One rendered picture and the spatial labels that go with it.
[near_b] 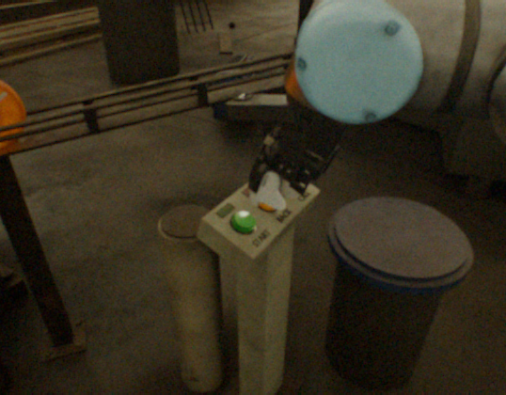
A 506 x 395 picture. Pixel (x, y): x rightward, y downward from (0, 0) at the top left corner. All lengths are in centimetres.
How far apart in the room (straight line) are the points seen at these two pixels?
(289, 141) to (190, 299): 48
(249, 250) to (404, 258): 39
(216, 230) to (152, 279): 83
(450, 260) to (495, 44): 68
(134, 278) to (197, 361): 52
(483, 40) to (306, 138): 26
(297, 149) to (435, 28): 25
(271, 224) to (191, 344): 43
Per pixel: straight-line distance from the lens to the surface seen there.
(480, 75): 33
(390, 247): 95
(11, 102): 95
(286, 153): 52
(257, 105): 54
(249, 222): 67
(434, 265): 94
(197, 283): 87
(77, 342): 134
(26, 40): 454
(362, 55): 31
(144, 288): 145
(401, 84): 31
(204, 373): 111
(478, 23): 33
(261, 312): 84
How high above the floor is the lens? 101
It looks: 33 degrees down
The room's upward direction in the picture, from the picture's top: straight up
